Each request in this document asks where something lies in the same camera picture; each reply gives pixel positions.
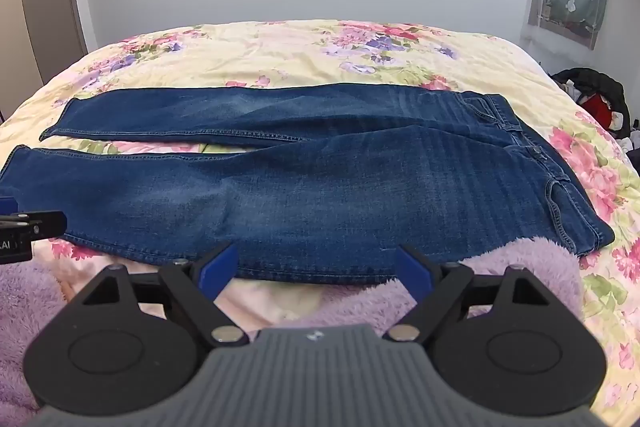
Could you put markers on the purple fluffy blanket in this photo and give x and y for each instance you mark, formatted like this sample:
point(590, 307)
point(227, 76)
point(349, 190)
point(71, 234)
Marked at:
point(525, 272)

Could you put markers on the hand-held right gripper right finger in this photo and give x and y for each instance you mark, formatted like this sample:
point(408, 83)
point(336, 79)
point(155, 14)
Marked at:
point(414, 268)

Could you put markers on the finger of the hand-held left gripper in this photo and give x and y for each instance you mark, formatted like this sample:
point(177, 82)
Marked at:
point(45, 224)

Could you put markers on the blue denim pants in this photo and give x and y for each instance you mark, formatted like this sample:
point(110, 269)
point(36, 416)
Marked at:
point(350, 187)

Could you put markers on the floral cream quilt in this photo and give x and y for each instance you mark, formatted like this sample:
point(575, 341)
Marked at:
point(300, 52)

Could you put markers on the red cloth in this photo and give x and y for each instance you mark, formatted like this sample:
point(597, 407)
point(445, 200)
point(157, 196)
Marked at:
point(597, 109)

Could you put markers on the pile of clothes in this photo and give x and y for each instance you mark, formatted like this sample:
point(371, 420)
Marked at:
point(607, 84)

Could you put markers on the white clothes pile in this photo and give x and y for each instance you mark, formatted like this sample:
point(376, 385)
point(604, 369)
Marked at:
point(629, 134)

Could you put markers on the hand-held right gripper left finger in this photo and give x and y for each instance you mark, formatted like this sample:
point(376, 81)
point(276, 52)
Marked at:
point(220, 270)

